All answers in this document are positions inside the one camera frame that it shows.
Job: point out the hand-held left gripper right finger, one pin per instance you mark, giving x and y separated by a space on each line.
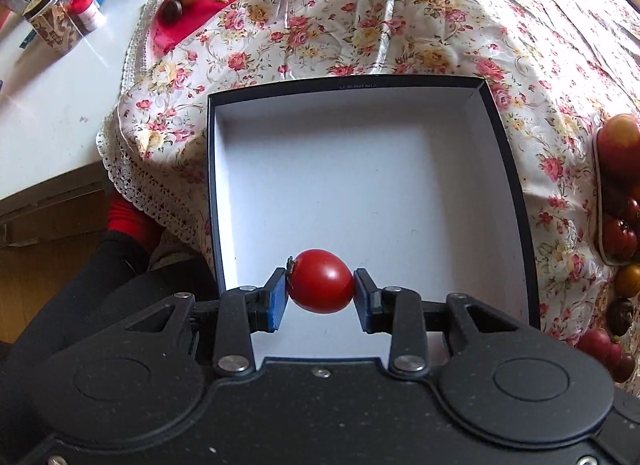
362 305

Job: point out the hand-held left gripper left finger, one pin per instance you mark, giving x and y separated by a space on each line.
276 302

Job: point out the red cherry tomato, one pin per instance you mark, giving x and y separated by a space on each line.
320 281

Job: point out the black box with white interior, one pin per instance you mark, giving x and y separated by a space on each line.
350 170

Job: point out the dark water chestnut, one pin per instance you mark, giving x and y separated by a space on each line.
171 10
620 316

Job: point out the white tray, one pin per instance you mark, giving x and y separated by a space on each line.
597 185

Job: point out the dark red plum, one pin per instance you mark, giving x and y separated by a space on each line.
624 368

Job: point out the red sock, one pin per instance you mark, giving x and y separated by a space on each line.
130 220

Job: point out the person's black trouser leg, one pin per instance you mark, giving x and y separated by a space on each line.
75 285

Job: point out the dark red tomato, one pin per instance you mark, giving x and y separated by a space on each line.
619 239
631 210

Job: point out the floral tablecloth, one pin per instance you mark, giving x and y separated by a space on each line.
350 20

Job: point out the large red apple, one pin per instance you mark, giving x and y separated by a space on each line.
620 142

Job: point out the red cloth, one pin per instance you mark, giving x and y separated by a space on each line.
200 7

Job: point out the small red-capped bottle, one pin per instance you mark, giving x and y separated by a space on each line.
86 12

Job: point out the brown patterned jar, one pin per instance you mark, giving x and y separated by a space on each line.
47 20

